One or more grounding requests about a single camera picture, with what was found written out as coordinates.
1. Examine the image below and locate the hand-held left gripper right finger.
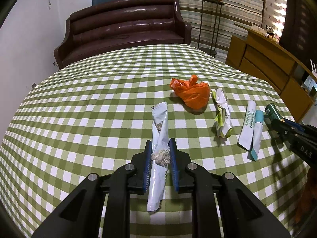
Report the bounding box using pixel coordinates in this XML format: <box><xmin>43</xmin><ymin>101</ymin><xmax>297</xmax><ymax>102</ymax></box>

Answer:
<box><xmin>169</xmin><ymin>137</ymin><xmax>293</xmax><ymax>238</ymax></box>

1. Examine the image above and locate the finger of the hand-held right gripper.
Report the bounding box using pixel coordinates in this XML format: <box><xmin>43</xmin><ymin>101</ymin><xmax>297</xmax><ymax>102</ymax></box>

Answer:
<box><xmin>265</xmin><ymin>116</ymin><xmax>298</xmax><ymax>144</ymax></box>
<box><xmin>280</xmin><ymin>118</ymin><xmax>307</xmax><ymax>132</ymax></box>

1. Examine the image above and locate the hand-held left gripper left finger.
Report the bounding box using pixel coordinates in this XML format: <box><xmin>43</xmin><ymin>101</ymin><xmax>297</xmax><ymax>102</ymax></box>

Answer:
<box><xmin>31</xmin><ymin>139</ymin><xmax>153</xmax><ymax>238</ymax></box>

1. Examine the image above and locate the beige knotted rope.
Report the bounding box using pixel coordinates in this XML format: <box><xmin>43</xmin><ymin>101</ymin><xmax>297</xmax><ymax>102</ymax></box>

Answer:
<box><xmin>151</xmin><ymin>150</ymin><xmax>171</xmax><ymax>166</ymax></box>

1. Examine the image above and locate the blue white tube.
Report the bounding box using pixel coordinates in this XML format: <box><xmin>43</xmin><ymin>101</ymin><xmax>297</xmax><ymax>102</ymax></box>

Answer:
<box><xmin>248</xmin><ymin>109</ymin><xmax>264</xmax><ymax>161</ymax></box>

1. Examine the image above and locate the white tube green print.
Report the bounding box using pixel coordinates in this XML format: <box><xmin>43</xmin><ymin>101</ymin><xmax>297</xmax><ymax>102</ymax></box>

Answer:
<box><xmin>237</xmin><ymin>100</ymin><xmax>257</xmax><ymax>151</ymax></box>

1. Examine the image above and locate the grey white packet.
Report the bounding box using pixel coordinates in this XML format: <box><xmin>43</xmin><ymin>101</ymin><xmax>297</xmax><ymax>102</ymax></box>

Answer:
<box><xmin>147</xmin><ymin>101</ymin><xmax>171</xmax><ymax>213</ymax></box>

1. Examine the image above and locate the green white wrapper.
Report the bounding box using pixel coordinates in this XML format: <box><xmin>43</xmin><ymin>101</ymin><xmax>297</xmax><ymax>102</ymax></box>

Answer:
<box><xmin>210</xmin><ymin>88</ymin><xmax>233</xmax><ymax>139</ymax></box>

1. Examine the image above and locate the orange plastic bag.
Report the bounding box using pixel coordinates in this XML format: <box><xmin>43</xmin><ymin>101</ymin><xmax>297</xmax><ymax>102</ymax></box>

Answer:
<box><xmin>169</xmin><ymin>74</ymin><xmax>210</xmax><ymax>109</ymax></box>

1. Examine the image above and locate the wooden cabinet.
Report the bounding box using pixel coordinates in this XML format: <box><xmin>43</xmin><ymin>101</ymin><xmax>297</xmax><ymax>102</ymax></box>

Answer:
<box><xmin>225</xmin><ymin>23</ymin><xmax>317</xmax><ymax>123</ymax></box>

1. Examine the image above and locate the green checkered tablecloth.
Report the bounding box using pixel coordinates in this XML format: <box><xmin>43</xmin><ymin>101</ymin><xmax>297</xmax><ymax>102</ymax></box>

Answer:
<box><xmin>0</xmin><ymin>43</ymin><xmax>310</xmax><ymax>238</ymax></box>

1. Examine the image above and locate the mouse plush toy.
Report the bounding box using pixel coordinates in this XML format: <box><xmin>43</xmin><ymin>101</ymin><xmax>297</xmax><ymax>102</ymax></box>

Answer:
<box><xmin>264</xmin><ymin>25</ymin><xmax>279</xmax><ymax>40</ymax></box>

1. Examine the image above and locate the black metal plant stand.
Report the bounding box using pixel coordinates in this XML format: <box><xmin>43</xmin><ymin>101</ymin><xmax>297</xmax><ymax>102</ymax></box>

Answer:
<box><xmin>198</xmin><ymin>0</ymin><xmax>224</xmax><ymax>56</ymax></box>

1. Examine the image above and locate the dark purple curtain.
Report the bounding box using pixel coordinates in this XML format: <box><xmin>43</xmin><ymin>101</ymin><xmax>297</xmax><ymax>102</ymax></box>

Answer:
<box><xmin>282</xmin><ymin>0</ymin><xmax>317</xmax><ymax>62</ymax></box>

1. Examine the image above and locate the beige patterned curtain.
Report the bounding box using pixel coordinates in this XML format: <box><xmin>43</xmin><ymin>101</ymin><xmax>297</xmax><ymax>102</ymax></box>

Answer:
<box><xmin>263</xmin><ymin>0</ymin><xmax>288</xmax><ymax>37</ymax></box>

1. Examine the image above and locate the striped curtain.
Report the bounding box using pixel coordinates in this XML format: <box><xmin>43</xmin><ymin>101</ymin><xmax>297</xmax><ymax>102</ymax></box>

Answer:
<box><xmin>166</xmin><ymin>0</ymin><xmax>265</xmax><ymax>62</ymax></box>

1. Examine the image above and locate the dark brown leather sofa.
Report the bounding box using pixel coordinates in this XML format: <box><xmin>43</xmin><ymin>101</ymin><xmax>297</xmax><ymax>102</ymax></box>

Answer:
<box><xmin>53</xmin><ymin>0</ymin><xmax>192</xmax><ymax>68</ymax></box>

